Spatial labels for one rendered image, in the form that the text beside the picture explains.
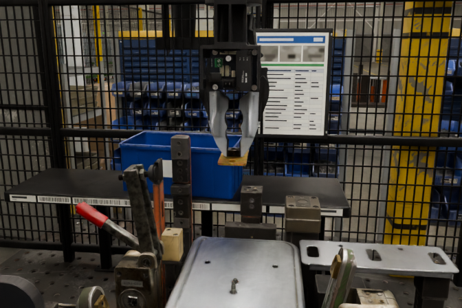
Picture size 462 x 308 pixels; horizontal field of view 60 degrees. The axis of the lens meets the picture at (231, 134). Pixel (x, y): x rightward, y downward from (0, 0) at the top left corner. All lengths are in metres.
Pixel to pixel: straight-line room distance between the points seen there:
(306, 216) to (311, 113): 0.36
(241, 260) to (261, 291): 0.10
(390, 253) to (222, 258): 0.34
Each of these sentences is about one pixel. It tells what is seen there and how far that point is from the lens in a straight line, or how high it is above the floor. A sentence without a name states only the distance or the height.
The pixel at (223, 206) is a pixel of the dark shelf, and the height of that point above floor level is 1.02.
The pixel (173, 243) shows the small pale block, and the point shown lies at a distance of 0.78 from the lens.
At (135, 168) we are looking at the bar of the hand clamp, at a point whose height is 1.21.
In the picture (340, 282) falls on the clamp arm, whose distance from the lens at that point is 0.63.
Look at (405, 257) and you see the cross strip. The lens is 0.90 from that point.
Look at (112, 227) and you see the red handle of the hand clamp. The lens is 0.72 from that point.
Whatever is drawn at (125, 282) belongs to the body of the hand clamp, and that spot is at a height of 1.02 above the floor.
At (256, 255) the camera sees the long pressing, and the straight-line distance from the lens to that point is 0.83.
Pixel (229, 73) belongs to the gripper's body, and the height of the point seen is 1.37.
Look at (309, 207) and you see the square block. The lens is 0.92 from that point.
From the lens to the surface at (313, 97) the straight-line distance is 1.16.
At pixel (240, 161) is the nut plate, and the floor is 1.26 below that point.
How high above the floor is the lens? 1.41
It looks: 13 degrees down
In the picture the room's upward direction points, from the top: straight up
